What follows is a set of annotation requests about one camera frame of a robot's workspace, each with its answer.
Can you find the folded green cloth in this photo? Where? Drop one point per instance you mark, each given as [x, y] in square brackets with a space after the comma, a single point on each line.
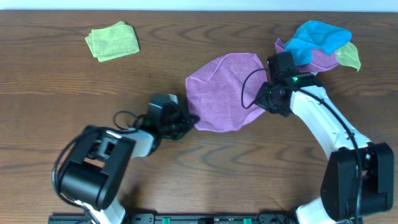
[113, 42]

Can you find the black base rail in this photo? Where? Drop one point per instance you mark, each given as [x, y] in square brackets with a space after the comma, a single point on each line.
[260, 218]

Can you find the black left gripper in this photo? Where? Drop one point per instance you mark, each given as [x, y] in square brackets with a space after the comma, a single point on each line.
[187, 122]

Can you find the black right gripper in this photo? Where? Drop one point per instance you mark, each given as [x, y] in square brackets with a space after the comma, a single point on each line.
[263, 89]

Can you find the crumpled green cloth in pile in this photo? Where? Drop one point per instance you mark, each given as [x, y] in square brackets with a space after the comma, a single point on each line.
[348, 56]

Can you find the purple microfiber cloth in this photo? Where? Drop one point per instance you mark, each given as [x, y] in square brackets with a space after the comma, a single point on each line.
[216, 91]

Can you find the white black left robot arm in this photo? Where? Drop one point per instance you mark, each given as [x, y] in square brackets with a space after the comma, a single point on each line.
[89, 170]

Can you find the blue microfiber cloth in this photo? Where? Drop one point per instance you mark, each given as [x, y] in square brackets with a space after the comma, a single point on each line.
[316, 35]

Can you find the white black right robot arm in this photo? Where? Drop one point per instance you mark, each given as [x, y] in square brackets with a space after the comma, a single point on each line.
[359, 177]

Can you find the purple cloth in pile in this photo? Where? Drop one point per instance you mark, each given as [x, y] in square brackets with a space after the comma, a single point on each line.
[321, 62]

